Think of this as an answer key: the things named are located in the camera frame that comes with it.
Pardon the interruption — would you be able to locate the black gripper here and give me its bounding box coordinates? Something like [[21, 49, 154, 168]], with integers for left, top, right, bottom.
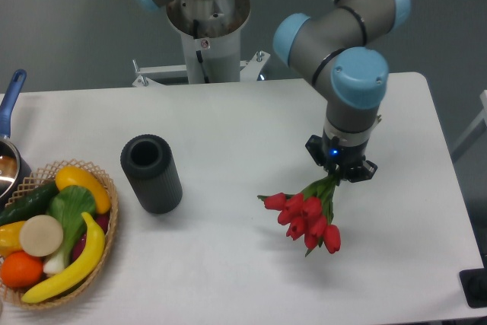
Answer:
[[305, 130, 377, 186]]

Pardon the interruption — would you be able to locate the red tulip bouquet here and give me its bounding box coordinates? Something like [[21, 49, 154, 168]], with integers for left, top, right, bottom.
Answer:
[[257, 174, 342, 254]]

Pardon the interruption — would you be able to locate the dark grey ribbed vase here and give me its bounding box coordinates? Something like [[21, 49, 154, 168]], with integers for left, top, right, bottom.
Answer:
[[120, 134, 183, 215]]

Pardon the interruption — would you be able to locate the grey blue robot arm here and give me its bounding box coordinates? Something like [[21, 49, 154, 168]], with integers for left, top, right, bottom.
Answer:
[[137, 0, 411, 183]]

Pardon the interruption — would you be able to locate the black device at edge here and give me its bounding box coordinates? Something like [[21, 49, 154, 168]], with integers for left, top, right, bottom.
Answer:
[[459, 268, 486, 308]]

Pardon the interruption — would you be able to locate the dark red beet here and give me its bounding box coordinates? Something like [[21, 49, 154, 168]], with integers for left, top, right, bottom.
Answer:
[[71, 212, 110, 262]]

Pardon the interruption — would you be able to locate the yellow banana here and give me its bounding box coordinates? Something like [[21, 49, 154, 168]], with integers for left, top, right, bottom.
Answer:
[[21, 212, 105, 304]]

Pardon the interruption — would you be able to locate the green bok choy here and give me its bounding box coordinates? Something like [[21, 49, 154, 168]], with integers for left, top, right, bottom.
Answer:
[[43, 185, 96, 276]]

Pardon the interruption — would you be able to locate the woven wicker basket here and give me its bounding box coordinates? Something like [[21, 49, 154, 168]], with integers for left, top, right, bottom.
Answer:
[[1, 160, 118, 310]]

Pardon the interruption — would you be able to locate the beige round disc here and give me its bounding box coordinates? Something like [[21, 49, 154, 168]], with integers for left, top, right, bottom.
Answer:
[[19, 215, 64, 257]]

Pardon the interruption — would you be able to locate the green cucumber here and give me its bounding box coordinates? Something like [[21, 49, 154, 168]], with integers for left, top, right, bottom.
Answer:
[[1, 181, 59, 225]]

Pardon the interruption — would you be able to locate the yellow bell pepper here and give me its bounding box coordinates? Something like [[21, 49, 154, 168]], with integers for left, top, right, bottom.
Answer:
[[0, 221, 26, 258]]

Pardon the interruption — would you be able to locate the orange fruit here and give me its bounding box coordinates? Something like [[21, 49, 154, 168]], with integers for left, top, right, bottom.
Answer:
[[1, 251, 43, 288]]

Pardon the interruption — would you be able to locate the white frame at right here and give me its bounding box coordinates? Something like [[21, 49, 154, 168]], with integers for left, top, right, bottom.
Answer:
[[450, 90, 486, 163]]

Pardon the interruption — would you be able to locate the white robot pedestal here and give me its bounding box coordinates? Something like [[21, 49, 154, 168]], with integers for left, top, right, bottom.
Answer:
[[132, 0, 270, 87]]

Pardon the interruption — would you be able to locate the blue handled saucepan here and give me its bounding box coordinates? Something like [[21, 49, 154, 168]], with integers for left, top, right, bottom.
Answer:
[[1, 69, 31, 211]]

